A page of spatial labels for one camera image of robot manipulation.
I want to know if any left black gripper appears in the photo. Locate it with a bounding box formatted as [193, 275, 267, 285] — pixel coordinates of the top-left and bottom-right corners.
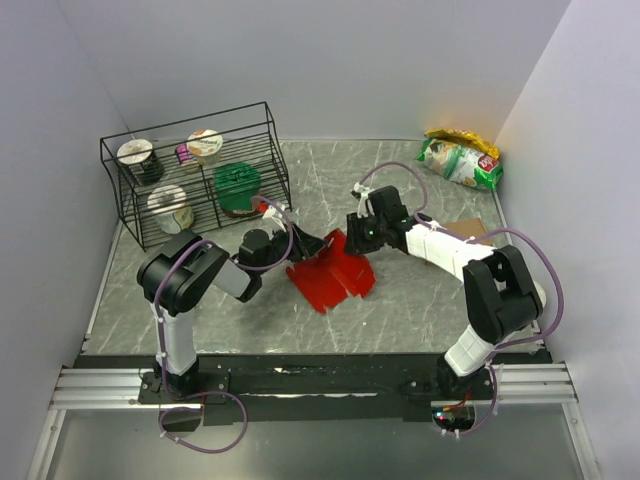
[257, 221, 329, 275]

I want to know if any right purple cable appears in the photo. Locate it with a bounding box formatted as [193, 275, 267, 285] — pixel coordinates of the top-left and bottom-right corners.
[358, 161, 565, 437]

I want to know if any purple cable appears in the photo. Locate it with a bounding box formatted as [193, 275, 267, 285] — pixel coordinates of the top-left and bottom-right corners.
[358, 161, 565, 437]
[153, 195, 295, 455]

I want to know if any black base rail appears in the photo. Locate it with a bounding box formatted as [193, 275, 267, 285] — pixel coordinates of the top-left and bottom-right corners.
[52, 350, 566, 431]

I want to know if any yellow chips bag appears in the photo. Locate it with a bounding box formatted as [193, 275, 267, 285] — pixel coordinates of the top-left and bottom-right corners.
[424, 128, 500, 159]

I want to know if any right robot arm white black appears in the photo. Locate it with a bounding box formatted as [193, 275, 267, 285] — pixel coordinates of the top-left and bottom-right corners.
[344, 183, 546, 399]

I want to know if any aluminium frame rail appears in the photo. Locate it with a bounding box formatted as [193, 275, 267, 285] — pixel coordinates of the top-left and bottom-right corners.
[26, 319, 603, 480]

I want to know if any brown cardboard box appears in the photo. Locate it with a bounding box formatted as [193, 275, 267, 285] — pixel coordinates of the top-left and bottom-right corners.
[424, 218, 495, 269]

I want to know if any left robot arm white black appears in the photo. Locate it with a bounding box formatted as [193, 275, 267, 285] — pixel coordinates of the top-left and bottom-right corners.
[136, 225, 328, 402]

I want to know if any green lidded jar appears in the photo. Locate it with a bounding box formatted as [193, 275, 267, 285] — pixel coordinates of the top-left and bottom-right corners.
[213, 162, 261, 217]

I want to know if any green chips bag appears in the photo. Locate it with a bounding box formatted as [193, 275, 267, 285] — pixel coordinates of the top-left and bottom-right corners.
[416, 137, 503, 191]

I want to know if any small purple white cup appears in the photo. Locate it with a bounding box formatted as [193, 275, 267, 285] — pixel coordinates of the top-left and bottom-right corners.
[175, 144, 194, 164]

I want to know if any black wire rack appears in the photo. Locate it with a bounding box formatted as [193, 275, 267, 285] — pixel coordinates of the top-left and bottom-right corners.
[100, 102, 291, 250]

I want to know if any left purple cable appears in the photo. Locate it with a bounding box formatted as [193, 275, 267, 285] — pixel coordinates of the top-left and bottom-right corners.
[153, 195, 295, 455]

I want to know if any white cup lower shelf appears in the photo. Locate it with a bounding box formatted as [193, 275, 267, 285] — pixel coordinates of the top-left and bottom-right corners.
[147, 185, 194, 235]

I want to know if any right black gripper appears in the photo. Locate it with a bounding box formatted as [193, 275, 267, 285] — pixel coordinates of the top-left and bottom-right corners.
[342, 211, 387, 256]

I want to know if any foil lid dark cup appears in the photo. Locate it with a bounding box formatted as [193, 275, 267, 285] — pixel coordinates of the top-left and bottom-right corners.
[116, 139, 164, 186]

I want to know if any white yogurt cup orange label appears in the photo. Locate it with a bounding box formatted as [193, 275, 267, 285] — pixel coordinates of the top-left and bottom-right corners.
[186, 129, 224, 166]

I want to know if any red paper box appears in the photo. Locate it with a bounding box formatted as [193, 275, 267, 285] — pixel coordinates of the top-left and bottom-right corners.
[286, 229, 376, 314]

